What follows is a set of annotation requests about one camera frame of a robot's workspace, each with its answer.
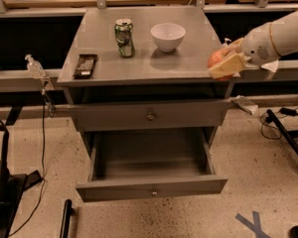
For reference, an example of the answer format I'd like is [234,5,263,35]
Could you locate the grey drawer cabinet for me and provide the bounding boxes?
[58,6,231,149]

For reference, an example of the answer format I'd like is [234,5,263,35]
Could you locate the black floor bar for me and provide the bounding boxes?
[60,199,74,238]

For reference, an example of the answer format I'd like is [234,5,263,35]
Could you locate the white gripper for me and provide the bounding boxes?
[208,23,281,79]

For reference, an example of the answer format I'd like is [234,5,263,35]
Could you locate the black power adapter cable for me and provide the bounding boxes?
[259,106,298,141]

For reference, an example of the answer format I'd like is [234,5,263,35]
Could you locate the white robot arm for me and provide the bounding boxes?
[208,10,298,79]

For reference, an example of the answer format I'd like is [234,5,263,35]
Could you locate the white bowl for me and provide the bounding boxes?
[151,23,186,52]

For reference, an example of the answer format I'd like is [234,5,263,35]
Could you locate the black chair leg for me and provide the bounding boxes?
[266,109,298,156]

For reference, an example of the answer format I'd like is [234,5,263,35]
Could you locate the clear sanitizer pump bottle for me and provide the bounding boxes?
[25,55,46,79]

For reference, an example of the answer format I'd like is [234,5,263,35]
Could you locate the grey open middle drawer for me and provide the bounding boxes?
[76,128,227,202]

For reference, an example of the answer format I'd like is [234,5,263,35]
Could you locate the black hanging cable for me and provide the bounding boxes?
[8,89,48,238]

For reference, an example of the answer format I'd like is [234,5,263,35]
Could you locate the red apple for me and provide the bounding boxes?
[208,49,235,80]

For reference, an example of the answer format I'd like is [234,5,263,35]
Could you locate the grey upper drawer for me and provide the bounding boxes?
[70,100,230,131]

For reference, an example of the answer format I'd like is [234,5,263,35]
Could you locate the small white pump bottle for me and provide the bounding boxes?
[222,38,231,48]

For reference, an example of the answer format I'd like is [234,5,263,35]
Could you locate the green soda can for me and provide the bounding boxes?
[114,18,135,58]

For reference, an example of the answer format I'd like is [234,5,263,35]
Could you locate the white wipes packet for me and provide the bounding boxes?
[261,60,278,72]

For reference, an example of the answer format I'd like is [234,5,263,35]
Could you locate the black stand base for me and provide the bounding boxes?
[0,120,43,238]

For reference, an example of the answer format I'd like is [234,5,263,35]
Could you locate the black remote control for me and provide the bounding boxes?
[74,54,98,79]

